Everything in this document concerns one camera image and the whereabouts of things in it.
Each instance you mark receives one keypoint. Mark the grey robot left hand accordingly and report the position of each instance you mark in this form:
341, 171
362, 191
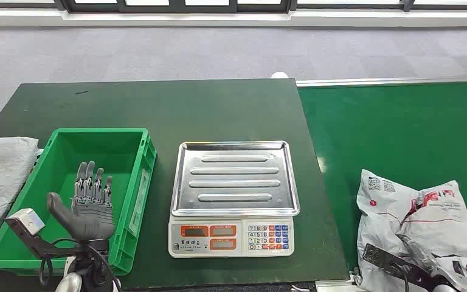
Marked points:
90, 219

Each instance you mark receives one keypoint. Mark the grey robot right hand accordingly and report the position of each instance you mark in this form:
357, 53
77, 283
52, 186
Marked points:
421, 252

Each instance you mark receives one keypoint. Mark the grey parcel QR codes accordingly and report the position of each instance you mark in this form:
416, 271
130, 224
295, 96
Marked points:
431, 225

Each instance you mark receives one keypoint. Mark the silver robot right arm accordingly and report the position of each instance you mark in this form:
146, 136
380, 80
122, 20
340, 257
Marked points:
445, 288

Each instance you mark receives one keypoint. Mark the green conveyor belt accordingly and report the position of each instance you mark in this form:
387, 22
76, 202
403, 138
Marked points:
398, 129

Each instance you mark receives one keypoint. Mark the white label on crate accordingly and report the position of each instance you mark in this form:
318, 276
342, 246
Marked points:
139, 205

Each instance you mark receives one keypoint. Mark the green plastic crate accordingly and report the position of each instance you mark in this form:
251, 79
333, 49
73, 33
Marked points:
96, 149

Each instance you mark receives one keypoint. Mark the grey woven sack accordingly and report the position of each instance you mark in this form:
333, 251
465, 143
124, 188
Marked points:
0, 181

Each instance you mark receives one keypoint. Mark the white electronic scale steel tray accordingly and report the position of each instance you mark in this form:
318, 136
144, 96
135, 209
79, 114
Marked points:
233, 181

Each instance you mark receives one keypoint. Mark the white round knob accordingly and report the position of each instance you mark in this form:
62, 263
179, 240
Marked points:
280, 75

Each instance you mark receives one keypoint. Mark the white window sill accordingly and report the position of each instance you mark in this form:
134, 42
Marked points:
217, 19

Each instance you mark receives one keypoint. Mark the black left camera bracket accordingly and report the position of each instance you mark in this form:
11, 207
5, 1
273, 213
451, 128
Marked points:
36, 241

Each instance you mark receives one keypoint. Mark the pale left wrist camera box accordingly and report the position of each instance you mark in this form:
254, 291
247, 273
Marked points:
28, 221

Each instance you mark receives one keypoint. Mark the silver conveyor side rail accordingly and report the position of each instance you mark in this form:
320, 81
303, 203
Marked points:
378, 82
334, 286

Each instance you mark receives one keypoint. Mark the dark window frame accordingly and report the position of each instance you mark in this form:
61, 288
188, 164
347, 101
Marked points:
177, 8

